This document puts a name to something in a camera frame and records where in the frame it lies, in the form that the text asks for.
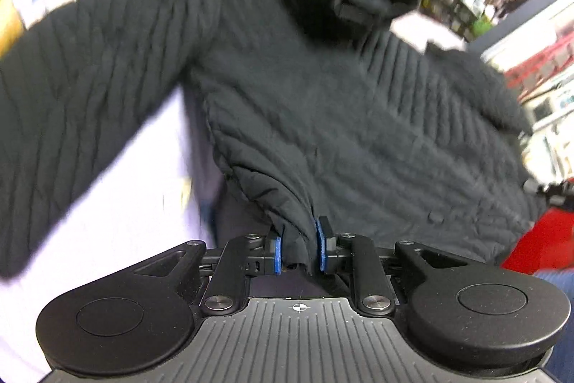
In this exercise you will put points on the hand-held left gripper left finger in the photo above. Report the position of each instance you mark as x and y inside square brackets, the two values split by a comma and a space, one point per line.
[278, 256]

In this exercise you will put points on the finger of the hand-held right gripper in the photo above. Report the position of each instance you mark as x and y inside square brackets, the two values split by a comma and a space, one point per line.
[554, 190]

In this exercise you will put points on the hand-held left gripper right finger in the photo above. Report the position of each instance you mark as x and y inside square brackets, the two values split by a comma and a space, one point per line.
[321, 247]

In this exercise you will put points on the black quilted jacket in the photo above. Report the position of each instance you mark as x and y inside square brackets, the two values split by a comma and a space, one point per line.
[314, 96]

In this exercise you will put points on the red object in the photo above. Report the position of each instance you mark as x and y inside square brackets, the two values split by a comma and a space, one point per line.
[542, 239]

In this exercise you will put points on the red and white shelf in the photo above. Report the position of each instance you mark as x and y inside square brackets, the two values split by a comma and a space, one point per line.
[542, 64]

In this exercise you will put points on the yellow cloth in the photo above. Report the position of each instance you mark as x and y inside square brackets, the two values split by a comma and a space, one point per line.
[8, 19]

